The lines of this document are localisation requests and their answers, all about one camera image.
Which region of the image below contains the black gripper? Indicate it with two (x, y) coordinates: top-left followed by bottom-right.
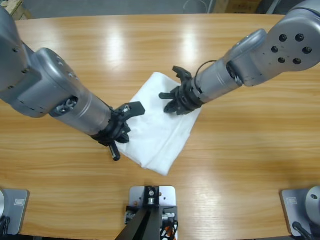
(91, 115), (132, 162)
(159, 79), (204, 116)

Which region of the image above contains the white t-shirt with black print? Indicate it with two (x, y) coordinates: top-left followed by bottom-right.
(116, 71), (202, 176)

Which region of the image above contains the white mounting block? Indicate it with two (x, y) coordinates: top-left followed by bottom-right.
(128, 185), (177, 226)

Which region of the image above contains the brown cardboard box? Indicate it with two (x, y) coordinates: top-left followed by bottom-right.
(214, 0), (261, 14)

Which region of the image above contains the light cardboard box stack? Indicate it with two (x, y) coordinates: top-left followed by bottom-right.
(4, 0), (33, 21)

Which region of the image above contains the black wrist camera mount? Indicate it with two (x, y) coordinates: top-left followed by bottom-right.
(116, 101), (146, 120)
(172, 65), (193, 83)

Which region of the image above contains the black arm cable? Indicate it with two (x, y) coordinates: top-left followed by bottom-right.
(194, 60), (217, 84)
(98, 97), (119, 116)

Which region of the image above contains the dark post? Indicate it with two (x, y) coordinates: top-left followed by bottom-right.
(117, 185), (161, 240)

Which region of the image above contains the black bracket with silver fittings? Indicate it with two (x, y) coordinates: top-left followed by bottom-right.
(124, 205), (180, 226)

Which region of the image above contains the orange and black cable bundle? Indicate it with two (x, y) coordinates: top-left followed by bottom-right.
(159, 221), (180, 240)

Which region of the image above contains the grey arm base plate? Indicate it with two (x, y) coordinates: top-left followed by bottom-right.
(279, 185), (320, 237)
(0, 188), (30, 236)

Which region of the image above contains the black base cable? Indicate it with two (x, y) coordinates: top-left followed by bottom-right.
(292, 221), (313, 240)
(0, 216), (11, 236)

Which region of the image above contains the grey metal frame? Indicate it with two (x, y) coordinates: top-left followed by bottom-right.
(264, 0), (298, 15)

